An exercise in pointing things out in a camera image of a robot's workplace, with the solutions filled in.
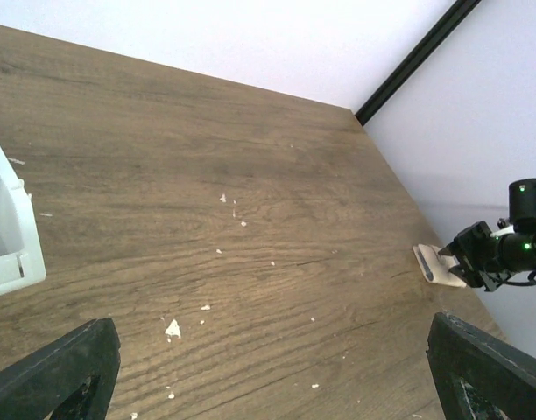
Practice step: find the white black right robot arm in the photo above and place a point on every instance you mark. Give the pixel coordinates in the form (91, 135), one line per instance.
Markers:
(522, 211)

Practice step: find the black frame post right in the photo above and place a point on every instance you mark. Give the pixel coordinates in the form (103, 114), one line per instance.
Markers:
(438, 33)

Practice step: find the white plastic bin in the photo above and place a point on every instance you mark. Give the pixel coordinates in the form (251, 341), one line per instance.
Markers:
(21, 259)

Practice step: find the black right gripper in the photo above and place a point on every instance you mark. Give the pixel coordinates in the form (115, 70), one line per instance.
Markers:
(489, 261)

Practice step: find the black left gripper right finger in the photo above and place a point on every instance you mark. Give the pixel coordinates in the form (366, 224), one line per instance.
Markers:
(478, 376)

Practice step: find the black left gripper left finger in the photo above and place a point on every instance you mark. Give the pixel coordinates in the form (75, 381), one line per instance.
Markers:
(71, 378)

